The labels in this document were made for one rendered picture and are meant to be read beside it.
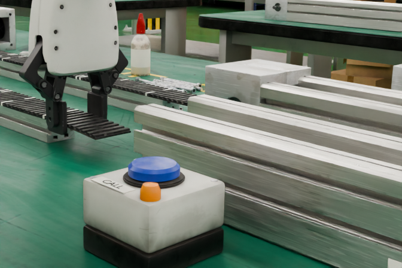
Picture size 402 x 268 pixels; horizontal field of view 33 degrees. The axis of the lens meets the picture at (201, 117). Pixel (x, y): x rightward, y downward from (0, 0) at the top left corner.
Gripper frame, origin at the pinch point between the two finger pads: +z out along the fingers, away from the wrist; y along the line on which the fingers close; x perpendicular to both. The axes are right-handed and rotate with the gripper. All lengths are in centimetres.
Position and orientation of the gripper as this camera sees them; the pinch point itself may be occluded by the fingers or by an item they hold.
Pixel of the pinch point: (77, 113)
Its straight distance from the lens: 83.1
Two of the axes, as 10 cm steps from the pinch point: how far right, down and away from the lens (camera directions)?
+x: 7.1, 1.8, -6.8
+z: -0.3, 9.7, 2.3
